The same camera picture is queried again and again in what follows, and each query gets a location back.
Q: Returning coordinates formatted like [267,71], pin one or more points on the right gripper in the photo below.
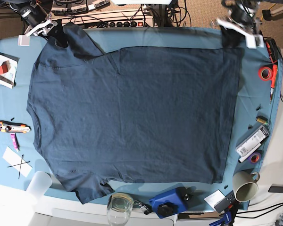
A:
[49,27]

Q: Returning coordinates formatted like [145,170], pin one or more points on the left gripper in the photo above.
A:
[252,37]

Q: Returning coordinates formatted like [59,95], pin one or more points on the dark blue T-shirt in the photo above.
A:
[137,115]

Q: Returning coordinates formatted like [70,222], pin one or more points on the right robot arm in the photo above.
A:
[39,22]

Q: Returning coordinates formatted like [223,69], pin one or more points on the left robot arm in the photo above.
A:
[242,12]

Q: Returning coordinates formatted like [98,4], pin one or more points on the red tape roll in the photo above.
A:
[265,73]

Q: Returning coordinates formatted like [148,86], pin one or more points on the orange screwdriver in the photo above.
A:
[274,72]

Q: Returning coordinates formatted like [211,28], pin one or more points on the red cube on booklet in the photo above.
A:
[8,69]

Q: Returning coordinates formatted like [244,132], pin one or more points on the black power strip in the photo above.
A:
[113,24]

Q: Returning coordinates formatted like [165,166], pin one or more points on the small battery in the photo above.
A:
[261,120]

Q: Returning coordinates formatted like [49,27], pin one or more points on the packaged marker pens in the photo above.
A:
[252,142]

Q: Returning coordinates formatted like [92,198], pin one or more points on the orange utility knife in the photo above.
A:
[11,127]

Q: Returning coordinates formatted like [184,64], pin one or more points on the pink glue tube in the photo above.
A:
[15,142]

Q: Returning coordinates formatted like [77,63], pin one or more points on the purple tape roll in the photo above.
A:
[254,158]

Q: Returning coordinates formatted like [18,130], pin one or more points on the white paper slip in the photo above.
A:
[9,153]

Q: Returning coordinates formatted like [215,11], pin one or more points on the black bobby pins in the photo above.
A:
[20,164]

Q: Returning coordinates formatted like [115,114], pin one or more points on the olive ceramic mug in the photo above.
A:
[245,185]

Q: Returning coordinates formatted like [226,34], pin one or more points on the frosted plastic cup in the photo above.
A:
[39,185]

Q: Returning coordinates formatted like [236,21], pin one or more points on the black phone on desk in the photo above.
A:
[276,189]

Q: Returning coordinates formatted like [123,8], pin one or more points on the white card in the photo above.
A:
[213,199]

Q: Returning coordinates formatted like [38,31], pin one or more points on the black remote control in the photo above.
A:
[226,202]

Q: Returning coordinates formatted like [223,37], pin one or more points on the blue clamp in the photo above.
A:
[227,218]

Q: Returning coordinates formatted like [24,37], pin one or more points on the clear glass jar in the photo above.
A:
[119,209]

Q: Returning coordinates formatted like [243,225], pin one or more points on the blue plastic box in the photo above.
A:
[169,203]

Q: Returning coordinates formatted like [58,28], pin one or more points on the metal keyring carabiner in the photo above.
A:
[145,208]

